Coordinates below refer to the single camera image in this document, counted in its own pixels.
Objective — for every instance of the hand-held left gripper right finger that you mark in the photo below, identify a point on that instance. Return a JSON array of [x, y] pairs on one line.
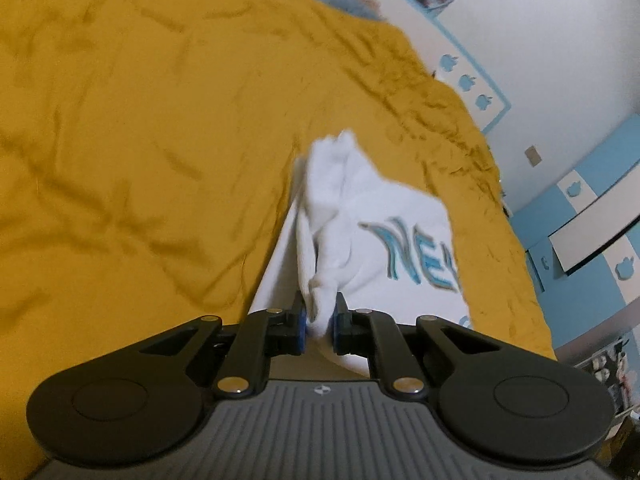
[[340, 330]]

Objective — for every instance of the blue and white wardrobe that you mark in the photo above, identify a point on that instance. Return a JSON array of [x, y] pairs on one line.
[[595, 200]]

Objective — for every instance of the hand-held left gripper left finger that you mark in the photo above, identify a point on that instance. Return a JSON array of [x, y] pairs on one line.
[[300, 328]]

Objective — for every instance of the mustard yellow blanket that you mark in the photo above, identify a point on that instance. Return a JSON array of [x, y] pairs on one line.
[[125, 135]]

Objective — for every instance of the blue pillow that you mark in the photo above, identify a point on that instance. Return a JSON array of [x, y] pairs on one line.
[[345, 2]]

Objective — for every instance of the white sweatshirt with blue print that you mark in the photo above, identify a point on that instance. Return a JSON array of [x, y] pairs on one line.
[[400, 207]]

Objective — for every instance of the white headboard with blue trim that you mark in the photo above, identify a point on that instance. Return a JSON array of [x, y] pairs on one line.
[[420, 47]]

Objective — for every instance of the beige wall switch plate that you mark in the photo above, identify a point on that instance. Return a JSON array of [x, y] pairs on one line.
[[533, 156]]

